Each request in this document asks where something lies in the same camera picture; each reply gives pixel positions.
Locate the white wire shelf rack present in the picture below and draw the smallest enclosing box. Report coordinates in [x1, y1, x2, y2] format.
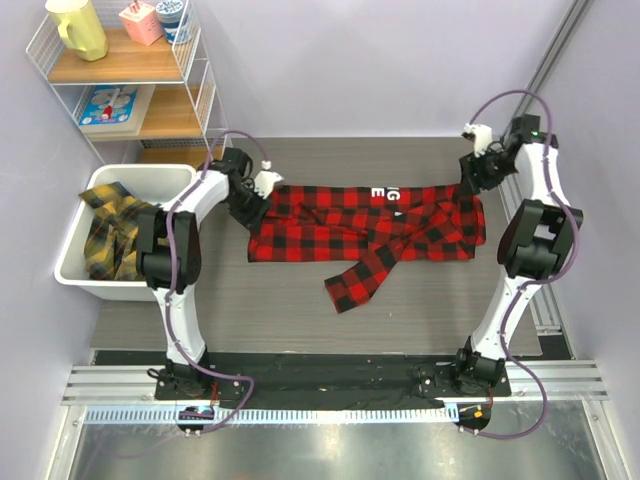
[26, 1, 232, 167]

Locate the yellow plaid shirt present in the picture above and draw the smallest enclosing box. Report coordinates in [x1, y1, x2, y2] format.
[79, 182, 151, 281]

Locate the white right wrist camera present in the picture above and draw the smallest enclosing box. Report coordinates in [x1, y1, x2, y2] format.
[461, 123, 493, 157]

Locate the pink box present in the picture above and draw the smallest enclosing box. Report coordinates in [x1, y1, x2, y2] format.
[119, 1, 163, 46]

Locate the yellow pitcher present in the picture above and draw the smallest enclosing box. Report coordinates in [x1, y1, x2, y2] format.
[45, 0, 109, 62]

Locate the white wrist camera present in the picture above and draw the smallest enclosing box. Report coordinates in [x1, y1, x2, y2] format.
[253, 160, 284, 199]
[461, 123, 493, 157]

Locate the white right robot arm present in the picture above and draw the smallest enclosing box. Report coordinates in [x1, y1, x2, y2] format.
[450, 114, 584, 395]

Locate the slotted aluminium rail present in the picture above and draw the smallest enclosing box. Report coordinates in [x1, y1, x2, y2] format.
[84, 404, 459, 427]

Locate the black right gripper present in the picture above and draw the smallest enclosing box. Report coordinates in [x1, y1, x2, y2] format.
[458, 146, 519, 198]

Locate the blue white patterned cup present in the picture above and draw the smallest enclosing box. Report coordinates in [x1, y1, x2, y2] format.
[155, 0, 191, 45]

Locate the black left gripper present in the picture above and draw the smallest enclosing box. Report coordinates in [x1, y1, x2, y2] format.
[224, 183, 274, 234]

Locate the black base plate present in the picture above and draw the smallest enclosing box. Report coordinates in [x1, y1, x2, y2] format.
[147, 353, 511, 411]

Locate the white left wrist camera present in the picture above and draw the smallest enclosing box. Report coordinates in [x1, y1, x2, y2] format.
[253, 160, 284, 199]

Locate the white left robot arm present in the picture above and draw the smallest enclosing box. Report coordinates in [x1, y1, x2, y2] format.
[136, 148, 283, 400]

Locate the red black plaid shirt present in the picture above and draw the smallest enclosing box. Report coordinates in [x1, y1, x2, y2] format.
[247, 184, 486, 313]

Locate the blue white picture book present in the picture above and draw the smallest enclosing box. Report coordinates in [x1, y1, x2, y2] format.
[78, 85, 141, 135]

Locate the white plastic bin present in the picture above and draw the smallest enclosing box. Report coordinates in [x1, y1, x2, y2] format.
[54, 164, 196, 301]

